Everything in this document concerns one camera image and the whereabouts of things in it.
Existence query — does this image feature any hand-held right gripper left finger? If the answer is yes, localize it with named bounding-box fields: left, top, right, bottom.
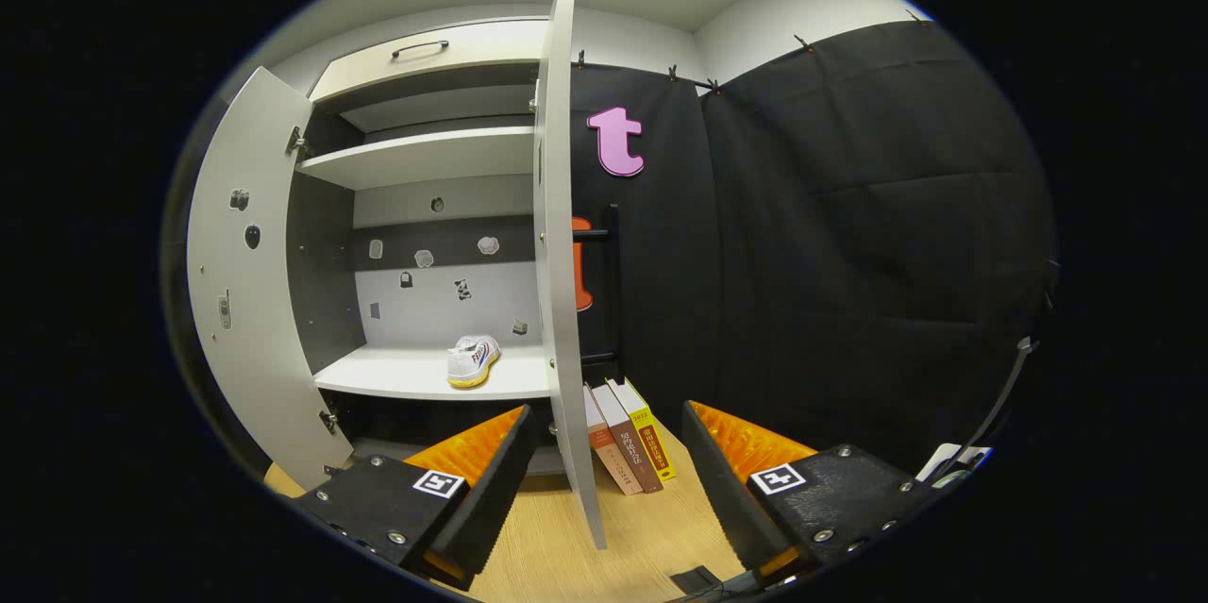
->
left=294, top=405, right=539, bottom=593

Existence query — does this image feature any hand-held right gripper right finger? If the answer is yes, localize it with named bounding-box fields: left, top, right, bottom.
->
left=681, top=400, right=945, bottom=590

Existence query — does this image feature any white canvas shoe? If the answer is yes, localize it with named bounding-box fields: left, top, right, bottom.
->
left=445, top=334, right=502, bottom=390

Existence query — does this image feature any white shoe cabinet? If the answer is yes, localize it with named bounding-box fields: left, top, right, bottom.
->
left=286, top=18, right=567, bottom=477

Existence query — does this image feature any white shoe cabinet door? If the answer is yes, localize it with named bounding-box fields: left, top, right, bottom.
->
left=531, top=0, right=610, bottom=550
left=186, top=65, right=355, bottom=491

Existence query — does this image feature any white cabinet shelf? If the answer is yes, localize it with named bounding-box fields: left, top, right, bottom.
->
left=296, top=126, right=537, bottom=191

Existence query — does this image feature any white cabinet drawer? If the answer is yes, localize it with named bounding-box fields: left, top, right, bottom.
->
left=310, top=18, right=550, bottom=104

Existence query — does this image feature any yellow book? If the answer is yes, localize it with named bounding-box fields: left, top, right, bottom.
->
left=607, top=377, right=678, bottom=482

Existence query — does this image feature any brown book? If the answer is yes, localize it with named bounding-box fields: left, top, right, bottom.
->
left=590, top=383, right=664, bottom=494

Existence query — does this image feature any black backdrop cloth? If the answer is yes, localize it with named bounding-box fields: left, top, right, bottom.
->
left=566, top=18, right=1058, bottom=481

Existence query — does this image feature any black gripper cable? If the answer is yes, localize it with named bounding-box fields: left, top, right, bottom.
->
left=948, top=336, right=1039, bottom=481

